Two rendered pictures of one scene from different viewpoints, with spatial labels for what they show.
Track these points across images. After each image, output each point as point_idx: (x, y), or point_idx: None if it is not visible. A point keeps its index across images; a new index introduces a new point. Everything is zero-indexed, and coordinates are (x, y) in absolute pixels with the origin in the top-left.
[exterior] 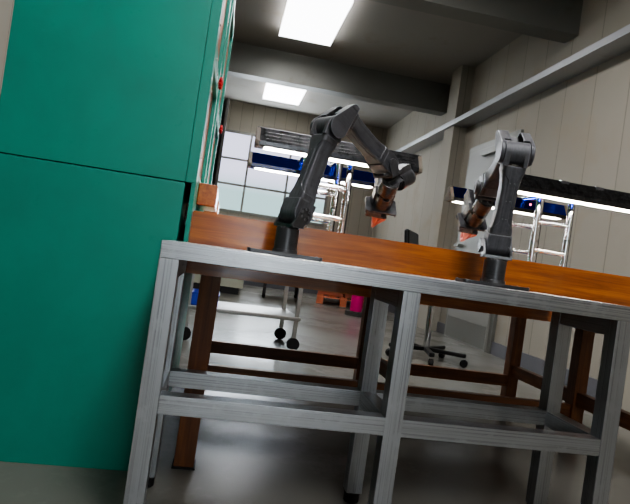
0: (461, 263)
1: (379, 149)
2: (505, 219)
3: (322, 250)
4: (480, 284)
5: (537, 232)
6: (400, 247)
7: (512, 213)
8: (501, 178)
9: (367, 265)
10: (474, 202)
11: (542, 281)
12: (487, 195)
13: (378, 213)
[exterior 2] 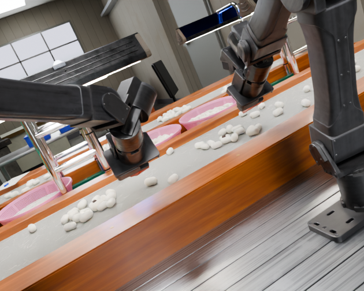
0: (276, 161)
1: (70, 100)
2: (349, 103)
3: (92, 286)
4: (360, 227)
5: (288, 34)
6: (193, 200)
7: (356, 87)
8: (314, 38)
9: (166, 254)
10: (241, 64)
11: None
12: (264, 54)
13: (135, 168)
